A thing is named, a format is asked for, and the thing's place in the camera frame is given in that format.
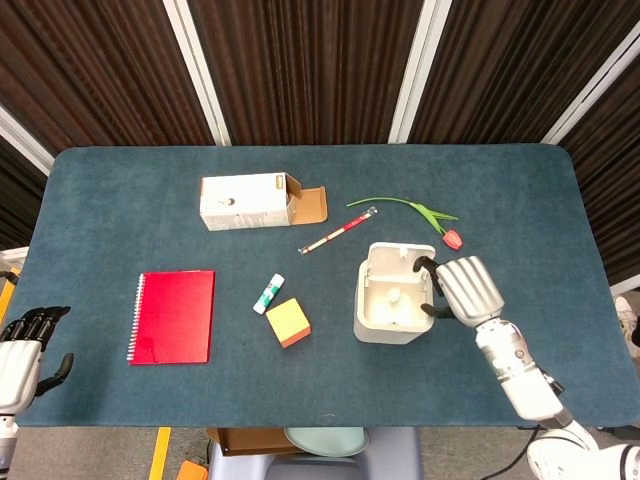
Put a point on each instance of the white plastic bin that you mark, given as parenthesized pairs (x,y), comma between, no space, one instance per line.
(390,300)

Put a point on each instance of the red spiral notebook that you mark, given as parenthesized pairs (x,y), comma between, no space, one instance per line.
(175,317)

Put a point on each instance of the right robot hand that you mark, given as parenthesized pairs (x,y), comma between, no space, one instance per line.
(470,290)

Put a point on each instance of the red tulip flower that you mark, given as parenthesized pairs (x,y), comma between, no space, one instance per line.
(435,220)

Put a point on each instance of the brown fabric divider panel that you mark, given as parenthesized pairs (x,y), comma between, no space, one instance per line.
(610,175)
(100,65)
(510,65)
(310,65)
(17,195)

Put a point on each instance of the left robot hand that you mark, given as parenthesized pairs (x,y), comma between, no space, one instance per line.
(17,370)

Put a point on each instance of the brown cardboard box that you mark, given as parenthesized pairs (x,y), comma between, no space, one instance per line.
(250,440)

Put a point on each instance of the orange object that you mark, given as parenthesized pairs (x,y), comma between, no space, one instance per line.
(192,471)

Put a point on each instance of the red white pen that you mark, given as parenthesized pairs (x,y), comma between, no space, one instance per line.
(340,232)

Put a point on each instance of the blue felt table mat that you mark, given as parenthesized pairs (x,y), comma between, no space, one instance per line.
(125,225)

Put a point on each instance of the small white round cap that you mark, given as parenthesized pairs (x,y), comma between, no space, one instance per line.
(394,296)

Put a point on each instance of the pale green plate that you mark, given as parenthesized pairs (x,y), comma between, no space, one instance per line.
(327,440)

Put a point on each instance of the white green glue stick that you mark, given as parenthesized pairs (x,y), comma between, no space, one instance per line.
(269,294)

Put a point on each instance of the white shoe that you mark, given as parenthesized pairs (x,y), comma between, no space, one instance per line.
(629,317)

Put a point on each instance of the white divider frame post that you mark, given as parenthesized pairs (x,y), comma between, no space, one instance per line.
(22,140)
(590,90)
(200,70)
(419,70)

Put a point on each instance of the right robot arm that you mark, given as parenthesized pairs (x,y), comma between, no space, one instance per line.
(525,380)

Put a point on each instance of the white cardboard box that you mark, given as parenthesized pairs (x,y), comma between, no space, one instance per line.
(250,202)

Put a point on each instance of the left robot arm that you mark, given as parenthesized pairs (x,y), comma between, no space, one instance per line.
(6,440)

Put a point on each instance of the yellow orange block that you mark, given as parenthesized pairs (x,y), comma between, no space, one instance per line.
(287,322)

